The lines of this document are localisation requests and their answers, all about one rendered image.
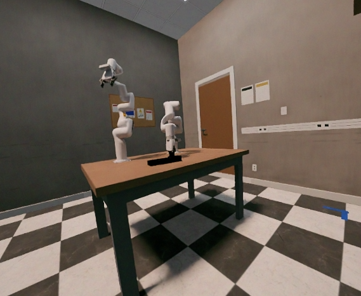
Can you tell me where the black three-compartment bin rack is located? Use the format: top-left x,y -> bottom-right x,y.
147,155 -> 182,166

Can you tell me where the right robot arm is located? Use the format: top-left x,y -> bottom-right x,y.
99,58 -> 135,162

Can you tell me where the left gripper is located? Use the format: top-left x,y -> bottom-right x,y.
166,138 -> 176,156

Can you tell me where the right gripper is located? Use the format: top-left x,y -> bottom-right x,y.
99,69 -> 117,88

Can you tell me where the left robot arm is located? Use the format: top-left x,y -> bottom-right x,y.
161,101 -> 183,153

